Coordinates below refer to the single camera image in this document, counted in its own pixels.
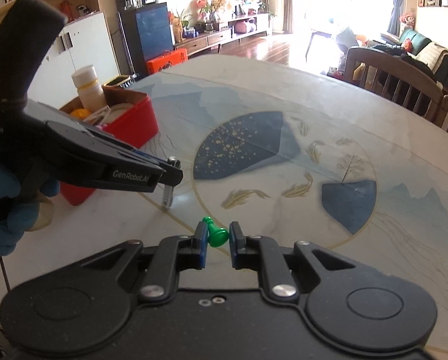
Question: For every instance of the blue gloved left hand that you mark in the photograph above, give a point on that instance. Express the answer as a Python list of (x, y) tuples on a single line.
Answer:
[(20, 218)]

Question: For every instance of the orange tangerine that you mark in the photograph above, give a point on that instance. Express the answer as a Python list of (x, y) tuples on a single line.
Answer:
[(80, 113)]

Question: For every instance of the blue dark cabinet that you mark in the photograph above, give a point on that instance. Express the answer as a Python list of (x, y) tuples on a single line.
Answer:
[(145, 31)]

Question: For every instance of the green sofa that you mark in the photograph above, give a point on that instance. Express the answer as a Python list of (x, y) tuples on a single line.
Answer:
[(425, 50)]

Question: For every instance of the small silver metal clip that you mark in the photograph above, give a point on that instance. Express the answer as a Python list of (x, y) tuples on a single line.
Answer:
[(172, 177)]

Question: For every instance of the green plastic chess pawn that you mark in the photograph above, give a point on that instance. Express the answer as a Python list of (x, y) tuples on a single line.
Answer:
[(217, 236)]

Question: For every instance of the white sunglasses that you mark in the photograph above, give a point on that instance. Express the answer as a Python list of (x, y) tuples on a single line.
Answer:
[(98, 116)]

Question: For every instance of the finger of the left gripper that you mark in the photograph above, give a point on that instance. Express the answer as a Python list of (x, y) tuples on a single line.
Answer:
[(144, 158)]

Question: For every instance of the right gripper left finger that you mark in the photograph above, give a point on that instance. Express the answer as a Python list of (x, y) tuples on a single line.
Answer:
[(165, 262)]

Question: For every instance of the wooden dining chair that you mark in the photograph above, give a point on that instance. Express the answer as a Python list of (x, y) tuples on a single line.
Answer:
[(395, 79)]

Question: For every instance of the wooden tv console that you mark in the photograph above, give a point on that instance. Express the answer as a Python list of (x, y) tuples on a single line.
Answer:
[(238, 28)]

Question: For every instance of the white yellow bottle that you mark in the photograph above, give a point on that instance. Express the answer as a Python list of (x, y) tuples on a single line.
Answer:
[(89, 89)]

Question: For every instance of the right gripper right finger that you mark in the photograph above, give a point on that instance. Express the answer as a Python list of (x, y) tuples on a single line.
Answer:
[(264, 256)]

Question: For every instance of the white storage cabinet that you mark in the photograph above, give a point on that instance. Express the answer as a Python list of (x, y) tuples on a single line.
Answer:
[(83, 42)]

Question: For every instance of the red tin box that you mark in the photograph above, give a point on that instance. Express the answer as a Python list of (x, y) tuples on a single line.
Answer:
[(135, 127)]

